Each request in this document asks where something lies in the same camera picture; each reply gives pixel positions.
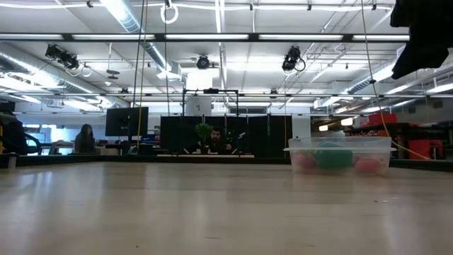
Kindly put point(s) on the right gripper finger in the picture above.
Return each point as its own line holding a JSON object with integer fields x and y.
{"x": 417, "y": 60}

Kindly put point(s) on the red tomato toy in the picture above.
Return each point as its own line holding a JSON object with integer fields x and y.
{"x": 368, "y": 165}

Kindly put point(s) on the green bell pepper toy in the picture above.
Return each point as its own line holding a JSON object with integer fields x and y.
{"x": 332, "y": 156}

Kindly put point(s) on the red bell pepper toy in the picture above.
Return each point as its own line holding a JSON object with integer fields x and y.
{"x": 305, "y": 162}

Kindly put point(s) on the clear plastic tupperware container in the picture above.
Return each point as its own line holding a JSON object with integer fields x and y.
{"x": 385, "y": 156}

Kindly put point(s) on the red storage box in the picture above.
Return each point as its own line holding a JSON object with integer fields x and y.
{"x": 382, "y": 119}

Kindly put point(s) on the red cabinet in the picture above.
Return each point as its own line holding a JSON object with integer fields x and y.
{"x": 424, "y": 148}

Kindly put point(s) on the black partition panels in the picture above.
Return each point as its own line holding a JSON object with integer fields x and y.
{"x": 262, "y": 136}

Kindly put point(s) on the person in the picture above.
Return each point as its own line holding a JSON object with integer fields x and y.
{"x": 85, "y": 140}
{"x": 216, "y": 141}

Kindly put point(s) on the small potted background plant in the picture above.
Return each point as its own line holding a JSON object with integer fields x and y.
{"x": 203, "y": 131}

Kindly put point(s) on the black television monitor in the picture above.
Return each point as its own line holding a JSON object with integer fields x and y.
{"x": 122, "y": 122}

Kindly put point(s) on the black office chair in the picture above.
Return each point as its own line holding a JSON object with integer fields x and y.
{"x": 12, "y": 136}

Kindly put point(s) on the black ceiling rig camera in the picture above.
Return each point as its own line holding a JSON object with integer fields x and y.
{"x": 202, "y": 62}
{"x": 292, "y": 58}
{"x": 62, "y": 56}

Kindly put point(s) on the black metal table frame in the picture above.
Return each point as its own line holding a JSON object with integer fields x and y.
{"x": 247, "y": 160}

